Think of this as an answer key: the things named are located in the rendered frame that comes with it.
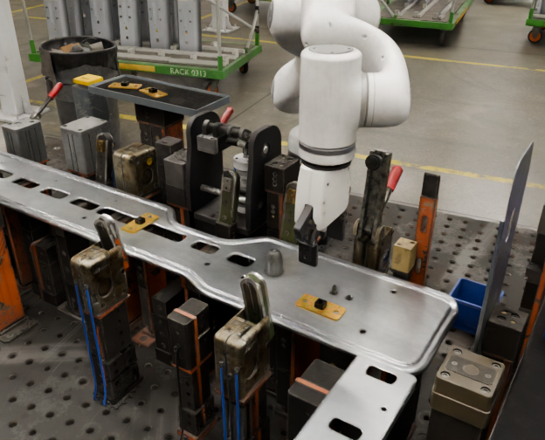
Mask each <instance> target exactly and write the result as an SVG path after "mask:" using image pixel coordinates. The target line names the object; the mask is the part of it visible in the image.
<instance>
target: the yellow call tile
mask: <svg viewBox="0 0 545 440"><path fill-rule="evenodd" d="M72 81H73V83H77V84H81V85H84V86H90V85H93V84H95V83H98V82H101V81H103V77H101V76H96V75H92V74H86V75H83V76H80V77H78V78H74V79H72Z"/></svg>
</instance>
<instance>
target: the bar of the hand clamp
mask: <svg viewBox="0 0 545 440"><path fill-rule="evenodd" d="M391 158H392V152H390V151H386V150H381V149H378V148H373V149H372V150H370V152H369V156H368V157H367V158H366V160H365V165H366V167H367V168H368V169H367V175H366V182H365V188H364V194H363V200H362V211H361V217H360V223H359V230H358V235H357V237H359V238H362V237H364V236H365V231H364V230H363V228H364V226H365V225H366V224H367V222H368V217H372V218H375V219H374V225H373V230H372V237H371V242H373V243H374V242H375V239H376V230H377V228H378V227H379V226H380V225H381V222H382V217H383V207H384V202H385V196H386V190H387V185H388V180H389V174H390V164H391Z"/></svg>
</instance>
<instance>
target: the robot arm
mask: <svg viewBox="0 0 545 440"><path fill-rule="evenodd" d="M269 5H270V6H269V9H268V13H267V23H268V28H269V31H270V33H271V35H272V38H273V39H274V41H275V42H276V43H277V44H278V45H279V46H280V47H282V48H283V49H284V50H286V51H287V52H290V53H292V54H293V55H294V56H295V58H294V59H293V60H291V61H290V62H288V63H287V64H285V65H284V66H283V67H282V68H281V69H279V71H278V72H277V73H276V75H275V77H274V79H273V81H272V88H271V100H272V103H273V104H274V106H275V107H276V108H277V109H278V110H280V111H281V112H284V113H294V114H299V115H300V119H299V125H298V126H296V127H294V128H292V129H291V131H290V133H289V136H288V146H287V155H289V156H292V157H296V158H300V161H301V162H302V163H303V164H302V165H301V166H300V172H299V178H298V183H297V190H296V199H295V212H294V221H295V225H294V227H293V232H294V234H295V237H296V239H297V241H298V242H299V261H300V262H301V263H303V264H306V265H311V266H313V267H316V266H317V265H318V249H319V245H318V244H317V243H316V242H317V239H318V236H319V234H320V231H321V230H323V229H324V228H326V227H327V237H331V238H333V239H336V240H340V241H343V240H344V236H345V223H346V220H345V219H343V218H346V216H347V214H348V213H347V211H346V208H347V206H348V203H349V200H348V198H349V194H350V191H351V187H350V186H349V166H350V164H351V160H353V159H354V157H355V151H356V145H355V140H356V131H357V129H358V128H359V127H395V126H398V125H401V124H402V123H404V122H405V121H406V119H407V118H408V116H409V113H410V105H411V92H410V91H411V88H410V80H409V74H408V70H407V66H406V63H405V60H404V56H403V54H402V53H401V51H400V49H399V47H398V46H397V44H396V43H395V42H394V41H393V40H392V39H391V38H390V37H389V36H388V35H387V34H386V33H384V32H383V31H381V30H379V29H378V28H379V24H380V20H381V9H380V5H379V3H378V1H377V0H272V1H271V2H270V4H269ZM309 220H312V221H314V223H315V224H317V225H313V224H310V223H308V222H309ZM307 228H310V229H313V230H314V233H313V235H312V237H310V236H309V235H308V234H306V231H307Z"/></svg>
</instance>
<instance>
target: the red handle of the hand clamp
mask: <svg viewBox="0 0 545 440"><path fill-rule="evenodd" d="M402 173H403V169H402V167H401V166H399V165H396V166H393V168H392V170H391V171H390V174H389V180H388V185H387V190H386V196H385V202H384V207H383V209H384V208H385V206H386V204H387V202H388V200H389V198H390V195H391V193H392V192H394V189H395V187H396V185H397V183H398V181H399V179H400V176H401V174H402ZM374 219H375V218H372V217H370V218H369V221H368V222H367V224H366V225H365V226H364V228H363V230H364V231H365V233H367V234H370V235H372V230H373V225H374Z"/></svg>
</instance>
